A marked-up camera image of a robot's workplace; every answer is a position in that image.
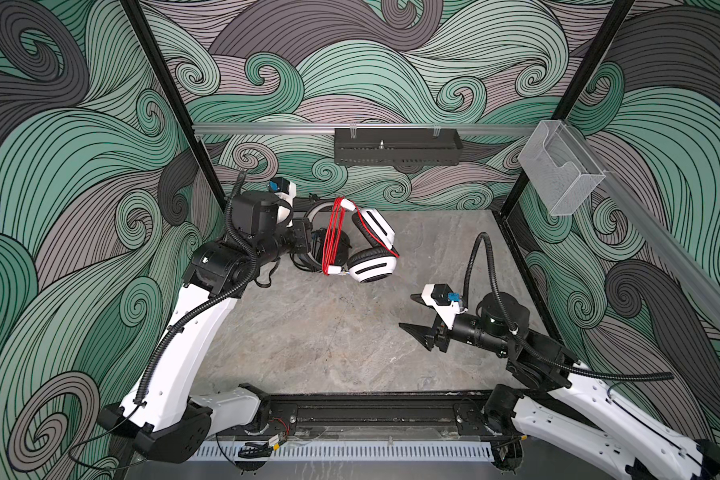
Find white black headphones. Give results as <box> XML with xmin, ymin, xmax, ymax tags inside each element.
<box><xmin>302</xmin><ymin>199</ymin><xmax>400</xmax><ymax>284</ymax></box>

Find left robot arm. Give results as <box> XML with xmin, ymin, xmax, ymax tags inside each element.
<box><xmin>97</xmin><ymin>177</ymin><xmax>309</xmax><ymax>463</ymax></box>

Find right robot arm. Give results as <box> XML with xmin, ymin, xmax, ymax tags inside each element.
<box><xmin>400</xmin><ymin>284</ymin><xmax>720</xmax><ymax>479</ymax></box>

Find black perforated metal tray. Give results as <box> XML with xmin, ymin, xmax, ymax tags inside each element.
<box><xmin>333</xmin><ymin>129</ymin><xmax>464</xmax><ymax>168</ymax></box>

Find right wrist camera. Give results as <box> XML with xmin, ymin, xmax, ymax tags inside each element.
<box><xmin>421</xmin><ymin>284</ymin><xmax>466</xmax><ymax>330</ymax></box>

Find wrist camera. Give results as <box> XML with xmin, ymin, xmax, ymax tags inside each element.
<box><xmin>421</xmin><ymin>284</ymin><xmax>466</xmax><ymax>330</ymax></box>
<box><xmin>268</xmin><ymin>177</ymin><xmax>297</xmax><ymax>227</ymax></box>

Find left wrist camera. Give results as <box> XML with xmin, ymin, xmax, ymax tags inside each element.
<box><xmin>268</xmin><ymin>177</ymin><xmax>297</xmax><ymax>227</ymax></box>

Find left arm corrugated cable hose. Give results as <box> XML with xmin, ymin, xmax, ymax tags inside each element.
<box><xmin>133</xmin><ymin>169</ymin><xmax>259</xmax><ymax>404</ymax></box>

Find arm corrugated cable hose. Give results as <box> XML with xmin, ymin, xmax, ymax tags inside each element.
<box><xmin>133</xmin><ymin>169</ymin><xmax>259</xmax><ymax>404</ymax></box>
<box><xmin>461</xmin><ymin>232</ymin><xmax>676</xmax><ymax>383</ymax></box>

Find right arm corrugated cable hose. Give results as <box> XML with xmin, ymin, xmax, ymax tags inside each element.
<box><xmin>461</xmin><ymin>232</ymin><xmax>676</xmax><ymax>383</ymax></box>

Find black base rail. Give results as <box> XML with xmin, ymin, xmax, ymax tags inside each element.
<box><xmin>232</xmin><ymin>390</ymin><xmax>501</xmax><ymax>437</ymax></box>

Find aluminium rail back wall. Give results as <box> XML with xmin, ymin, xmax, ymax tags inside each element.
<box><xmin>192</xmin><ymin>122</ymin><xmax>536</xmax><ymax>136</ymax></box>

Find aluminium rail wall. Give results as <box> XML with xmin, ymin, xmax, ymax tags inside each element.
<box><xmin>569</xmin><ymin>127</ymin><xmax>720</xmax><ymax>331</ymax></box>
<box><xmin>192</xmin><ymin>122</ymin><xmax>536</xmax><ymax>136</ymax></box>

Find white slotted cable duct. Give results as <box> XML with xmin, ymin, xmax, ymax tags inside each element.
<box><xmin>190</xmin><ymin>441</ymin><xmax>494</xmax><ymax>463</ymax></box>

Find clear plastic wall bin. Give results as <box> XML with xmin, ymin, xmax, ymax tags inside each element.
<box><xmin>518</xmin><ymin>120</ymin><xmax>605</xmax><ymax>217</ymax></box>

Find black frame post left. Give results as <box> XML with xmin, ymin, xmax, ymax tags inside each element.
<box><xmin>120</xmin><ymin>0</ymin><xmax>226</xmax><ymax>211</ymax></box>

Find black frame post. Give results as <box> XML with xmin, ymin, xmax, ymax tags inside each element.
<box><xmin>120</xmin><ymin>0</ymin><xmax>226</xmax><ymax>211</ymax></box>
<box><xmin>494</xmin><ymin>0</ymin><xmax>634</xmax><ymax>223</ymax></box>

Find aluminium rail right wall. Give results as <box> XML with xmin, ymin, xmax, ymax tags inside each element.
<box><xmin>569</xmin><ymin>127</ymin><xmax>720</xmax><ymax>331</ymax></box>

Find black frame post right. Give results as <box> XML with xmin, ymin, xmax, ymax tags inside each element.
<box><xmin>494</xmin><ymin>0</ymin><xmax>634</xmax><ymax>223</ymax></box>

